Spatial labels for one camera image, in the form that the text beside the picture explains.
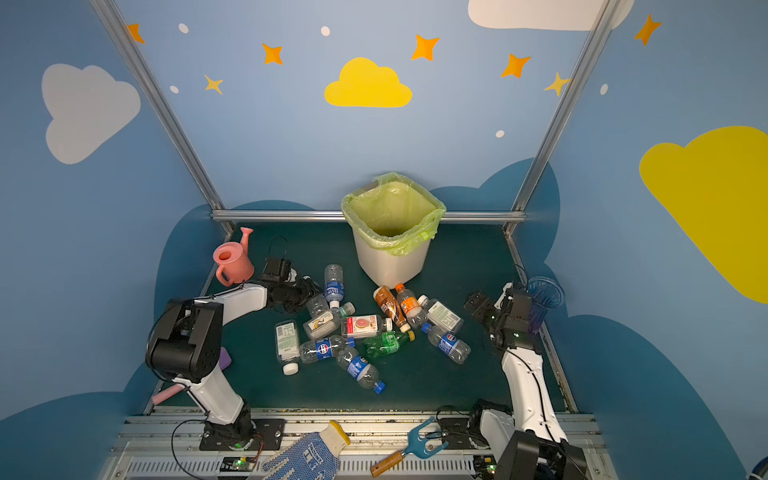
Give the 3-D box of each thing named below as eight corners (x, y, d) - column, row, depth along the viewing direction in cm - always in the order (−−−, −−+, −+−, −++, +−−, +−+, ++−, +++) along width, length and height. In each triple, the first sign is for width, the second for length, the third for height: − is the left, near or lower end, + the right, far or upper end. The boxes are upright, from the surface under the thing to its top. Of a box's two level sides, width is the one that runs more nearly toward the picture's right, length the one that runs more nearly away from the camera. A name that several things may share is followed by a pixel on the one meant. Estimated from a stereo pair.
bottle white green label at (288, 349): (278, 379, 83) (276, 377, 81) (277, 325, 94) (275, 321, 92) (302, 373, 84) (300, 370, 82) (298, 320, 95) (296, 316, 93)
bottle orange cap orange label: (412, 331, 93) (413, 326, 90) (393, 291, 102) (393, 285, 100) (428, 325, 94) (430, 320, 92) (408, 286, 104) (408, 280, 101)
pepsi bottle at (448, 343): (418, 335, 93) (419, 330, 90) (428, 323, 95) (429, 317, 92) (461, 367, 87) (464, 362, 83) (470, 353, 89) (473, 347, 86)
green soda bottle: (367, 361, 87) (367, 357, 85) (362, 343, 91) (361, 339, 89) (416, 343, 91) (417, 340, 89) (409, 327, 94) (409, 323, 92)
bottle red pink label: (341, 338, 91) (340, 334, 89) (343, 319, 95) (342, 315, 93) (392, 338, 91) (392, 335, 89) (392, 319, 95) (392, 315, 93)
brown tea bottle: (399, 337, 91) (399, 332, 89) (371, 295, 101) (370, 290, 98) (413, 328, 93) (414, 323, 90) (384, 288, 103) (384, 283, 100)
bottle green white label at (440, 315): (412, 310, 100) (413, 304, 97) (423, 298, 103) (424, 291, 100) (453, 340, 93) (455, 334, 90) (463, 325, 96) (466, 319, 93)
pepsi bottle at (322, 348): (302, 364, 86) (299, 360, 83) (301, 347, 89) (299, 342, 86) (348, 354, 88) (346, 349, 85) (345, 338, 91) (344, 333, 88)
